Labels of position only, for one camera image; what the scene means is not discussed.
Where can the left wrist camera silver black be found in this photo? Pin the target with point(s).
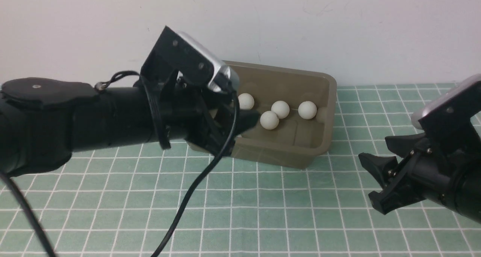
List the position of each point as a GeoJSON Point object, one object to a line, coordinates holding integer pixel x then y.
{"type": "Point", "coordinates": [177, 52]}

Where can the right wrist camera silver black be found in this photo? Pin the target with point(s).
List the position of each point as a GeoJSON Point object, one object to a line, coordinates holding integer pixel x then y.
{"type": "Point", "coordinates": [446, 115]}

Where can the white ping-pong ball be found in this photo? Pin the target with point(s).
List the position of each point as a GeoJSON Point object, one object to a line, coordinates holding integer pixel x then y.
{"type": "Point", "coordinates": [246, 101]}
{"type": "Point", "coordinates": [307, 110]}
{"type": "Point", "coordinates": [281, 109]}

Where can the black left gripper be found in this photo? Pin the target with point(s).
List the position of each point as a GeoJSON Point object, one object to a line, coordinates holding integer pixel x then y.
{"type": "Point", "coordinates": [182, 111]}

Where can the green checked tablecloth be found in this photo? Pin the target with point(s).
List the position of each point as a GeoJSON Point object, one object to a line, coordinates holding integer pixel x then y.
{"type": "Point", "coordinates": [119, 202]}

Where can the white ping-pong ball logo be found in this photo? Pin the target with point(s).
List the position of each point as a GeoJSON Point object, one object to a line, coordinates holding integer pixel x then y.
{"type": "Point", "coordinates": [269, 120]}

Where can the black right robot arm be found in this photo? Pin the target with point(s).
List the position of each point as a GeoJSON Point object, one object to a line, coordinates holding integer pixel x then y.
{"type": "Point", "coordinates": [412, 175]}

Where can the olive green plastic bin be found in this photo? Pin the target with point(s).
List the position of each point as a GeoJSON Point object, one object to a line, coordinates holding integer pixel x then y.
{"type": "Point", "coordinates": [296, 142]}

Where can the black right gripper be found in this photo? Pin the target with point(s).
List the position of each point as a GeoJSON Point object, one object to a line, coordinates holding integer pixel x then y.
{"type": "Point", "coordinates": [443, 174]}

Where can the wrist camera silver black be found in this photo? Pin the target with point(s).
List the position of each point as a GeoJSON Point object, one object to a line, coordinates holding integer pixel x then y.
{"type": "Point", "coordinates": [177, 52]}
{"type": "Point", "coordinates": [446, 115]}

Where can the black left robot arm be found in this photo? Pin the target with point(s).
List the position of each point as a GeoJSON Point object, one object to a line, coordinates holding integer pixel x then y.
{"type": "Point", "coordinates": [45, 121]}

